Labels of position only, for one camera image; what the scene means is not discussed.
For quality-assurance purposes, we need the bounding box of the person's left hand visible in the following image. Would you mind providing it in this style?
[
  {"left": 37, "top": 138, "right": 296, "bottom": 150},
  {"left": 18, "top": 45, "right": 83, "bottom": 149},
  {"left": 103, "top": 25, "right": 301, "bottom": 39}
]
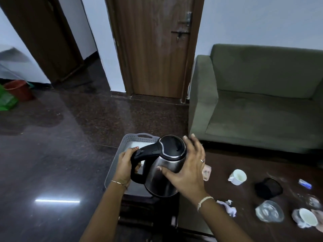
[{"left": 113, "top": 146, "right": 142, "bottom": 189}]

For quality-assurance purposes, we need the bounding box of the person's right hand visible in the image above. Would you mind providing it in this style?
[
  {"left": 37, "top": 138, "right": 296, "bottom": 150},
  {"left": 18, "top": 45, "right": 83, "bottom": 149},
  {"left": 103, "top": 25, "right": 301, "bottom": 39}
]
[{"left": 157, "top": 133, "right": 210, "bottom": 203}]

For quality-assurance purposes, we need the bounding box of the steel electric kettle black lid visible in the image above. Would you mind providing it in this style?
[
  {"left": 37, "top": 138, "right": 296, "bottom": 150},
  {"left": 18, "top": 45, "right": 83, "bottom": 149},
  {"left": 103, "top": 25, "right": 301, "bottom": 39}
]
[{"left": 130, "top": 135, "right": 188, "bottom": 198}]

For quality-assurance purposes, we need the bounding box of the person's right forearm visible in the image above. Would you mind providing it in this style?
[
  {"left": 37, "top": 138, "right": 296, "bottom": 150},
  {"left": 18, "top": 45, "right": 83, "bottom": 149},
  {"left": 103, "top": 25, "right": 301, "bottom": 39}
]
[{"left": 198, "top": 198, "right": 253, "bottom": 242}]

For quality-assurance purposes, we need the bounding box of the person's left forearm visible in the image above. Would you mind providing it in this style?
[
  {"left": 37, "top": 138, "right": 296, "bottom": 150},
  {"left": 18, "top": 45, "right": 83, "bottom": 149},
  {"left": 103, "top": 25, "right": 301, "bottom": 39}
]
[{"left": 79, "top": 182, "right": 130, "bottom": 242}]

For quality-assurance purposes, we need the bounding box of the grey plastic tray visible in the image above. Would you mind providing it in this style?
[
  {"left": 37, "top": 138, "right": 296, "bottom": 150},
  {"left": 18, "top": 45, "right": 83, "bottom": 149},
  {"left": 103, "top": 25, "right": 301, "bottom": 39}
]
[{"left": 104, "top": 133, "right": 162, "bottom": 198}]

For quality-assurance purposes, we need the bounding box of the white thread wristband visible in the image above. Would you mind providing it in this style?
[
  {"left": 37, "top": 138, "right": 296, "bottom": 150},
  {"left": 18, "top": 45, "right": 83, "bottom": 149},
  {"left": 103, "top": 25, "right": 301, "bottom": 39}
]
[{"left": 197, "top": 196, "right": 214, "bottom": 212}]

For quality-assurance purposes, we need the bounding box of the white ceramic cup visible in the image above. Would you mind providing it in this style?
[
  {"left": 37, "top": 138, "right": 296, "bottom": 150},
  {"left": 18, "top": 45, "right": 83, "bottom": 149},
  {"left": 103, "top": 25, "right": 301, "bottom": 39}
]
[{"left": 228, "top": 169, "right": 247, "bottom": 186}]

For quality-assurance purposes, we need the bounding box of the crumpled white paper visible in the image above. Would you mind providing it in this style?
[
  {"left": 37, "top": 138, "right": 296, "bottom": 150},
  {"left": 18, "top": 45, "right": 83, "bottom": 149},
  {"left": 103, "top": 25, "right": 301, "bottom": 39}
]
[{"left": 216, "top": 199, "right": 237, "bottom": 218}]

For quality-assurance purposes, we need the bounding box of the green fabric sofa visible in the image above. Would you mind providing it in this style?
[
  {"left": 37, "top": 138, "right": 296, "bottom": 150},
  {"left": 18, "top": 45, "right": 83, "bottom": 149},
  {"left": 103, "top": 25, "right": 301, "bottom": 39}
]
[{"left": 188, "top": 43, "right": 323, "bottom": 154}]

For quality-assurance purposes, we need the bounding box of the black round kettle base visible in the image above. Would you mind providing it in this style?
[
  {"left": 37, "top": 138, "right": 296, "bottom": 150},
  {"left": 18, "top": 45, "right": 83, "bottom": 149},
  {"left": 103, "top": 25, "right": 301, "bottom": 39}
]
[{"left": 254, "top": 177, "right": 283, "bottom": 200}]

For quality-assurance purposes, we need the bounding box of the black door latch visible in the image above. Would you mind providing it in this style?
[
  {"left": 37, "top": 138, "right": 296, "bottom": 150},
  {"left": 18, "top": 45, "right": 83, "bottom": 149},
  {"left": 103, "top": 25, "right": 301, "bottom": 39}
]
[{"left": 171, "top": 30, "right": 190, "bottom": 41}]

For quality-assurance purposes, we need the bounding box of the blue and white sachet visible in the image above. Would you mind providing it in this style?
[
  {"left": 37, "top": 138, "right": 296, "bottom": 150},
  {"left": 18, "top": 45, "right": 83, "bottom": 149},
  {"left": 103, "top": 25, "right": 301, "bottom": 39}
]
[{"left": 298, "top": 178, "right": 313, "bottom": 190}]

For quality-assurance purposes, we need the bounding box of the clear drinking glass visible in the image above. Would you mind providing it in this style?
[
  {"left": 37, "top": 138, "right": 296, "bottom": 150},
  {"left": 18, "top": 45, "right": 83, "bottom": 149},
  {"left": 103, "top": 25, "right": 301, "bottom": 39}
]
[{"left": 297, "top": 193, "right": 322, "bottom": 210}]

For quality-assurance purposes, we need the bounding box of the red plastic bucket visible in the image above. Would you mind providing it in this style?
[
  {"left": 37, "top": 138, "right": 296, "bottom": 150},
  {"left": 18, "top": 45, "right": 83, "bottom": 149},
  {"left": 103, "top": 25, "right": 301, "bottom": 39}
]
[{"left": 4, "top": 80, "right": 35, "bottom": 102}]

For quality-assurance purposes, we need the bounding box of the white cup in plastic wrap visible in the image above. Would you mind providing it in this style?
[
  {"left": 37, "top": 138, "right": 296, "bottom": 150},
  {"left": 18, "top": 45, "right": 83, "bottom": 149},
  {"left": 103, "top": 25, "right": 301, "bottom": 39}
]
[{"left": 292, "top": 208, "right": 318, "bottom": 229}]

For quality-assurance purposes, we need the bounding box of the green plastic bag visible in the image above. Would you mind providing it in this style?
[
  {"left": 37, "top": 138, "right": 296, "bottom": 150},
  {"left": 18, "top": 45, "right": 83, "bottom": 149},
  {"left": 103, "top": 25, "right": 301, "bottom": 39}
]
[{"left": 0, "top": 84, "right": 19, "bottom": 112}]

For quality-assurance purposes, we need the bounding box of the dark brown wooden door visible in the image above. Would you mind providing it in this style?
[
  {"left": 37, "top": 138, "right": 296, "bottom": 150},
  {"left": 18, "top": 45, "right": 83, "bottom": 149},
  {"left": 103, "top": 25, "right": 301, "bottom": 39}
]
[{"left": 0, "top": 0, "right": 84, "bottom": 84}]

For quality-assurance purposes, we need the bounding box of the thin gold bracelet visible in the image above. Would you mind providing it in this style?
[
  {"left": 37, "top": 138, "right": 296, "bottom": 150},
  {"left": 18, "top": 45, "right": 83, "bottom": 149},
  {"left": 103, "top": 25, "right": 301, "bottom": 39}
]
[{"left": 111, "top": 180, "right": 128, "bottom": 190}]

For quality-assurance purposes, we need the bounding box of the metal door handle plate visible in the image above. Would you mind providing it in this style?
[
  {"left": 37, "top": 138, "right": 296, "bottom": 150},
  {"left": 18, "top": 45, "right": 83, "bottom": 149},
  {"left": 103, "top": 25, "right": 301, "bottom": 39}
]
[{"left": 178, "top": 12, "right": 193, "bottom": 26}]

